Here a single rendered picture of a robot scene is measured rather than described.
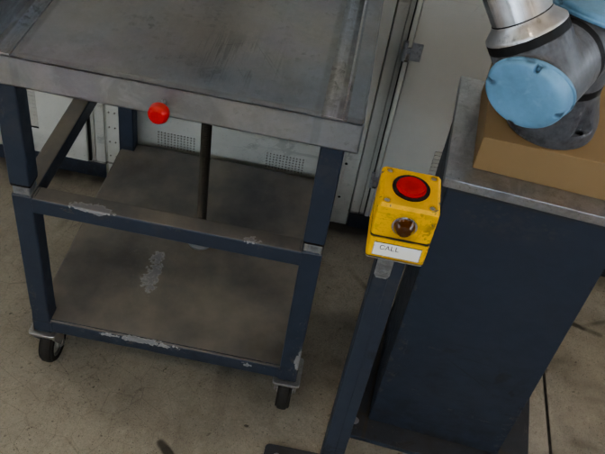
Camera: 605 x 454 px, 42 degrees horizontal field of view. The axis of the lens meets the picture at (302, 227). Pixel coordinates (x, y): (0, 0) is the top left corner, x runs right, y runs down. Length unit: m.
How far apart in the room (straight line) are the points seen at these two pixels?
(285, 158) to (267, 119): 0.92
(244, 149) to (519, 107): 1.14
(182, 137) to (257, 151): 0.21
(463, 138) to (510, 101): 0.28
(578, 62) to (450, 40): 0.77
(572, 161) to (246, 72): 0.54
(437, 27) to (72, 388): 1.16
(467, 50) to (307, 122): 0.76
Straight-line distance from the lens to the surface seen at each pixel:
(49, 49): 1.33
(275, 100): 1.24
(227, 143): 2.16
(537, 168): 1.36
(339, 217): 2.27
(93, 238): 1.95
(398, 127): 2.03
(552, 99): 1.13
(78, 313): 1.80
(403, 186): 1.03
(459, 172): 1.34
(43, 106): 2.26
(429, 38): 1.90
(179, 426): 1.83
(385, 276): 1.13
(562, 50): 1.14
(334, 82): 1.30
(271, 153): 2.15
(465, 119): 1.47
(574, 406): 2.09
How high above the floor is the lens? 1.56
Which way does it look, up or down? 44 degrees down
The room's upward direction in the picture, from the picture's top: 10 degrees clockwise
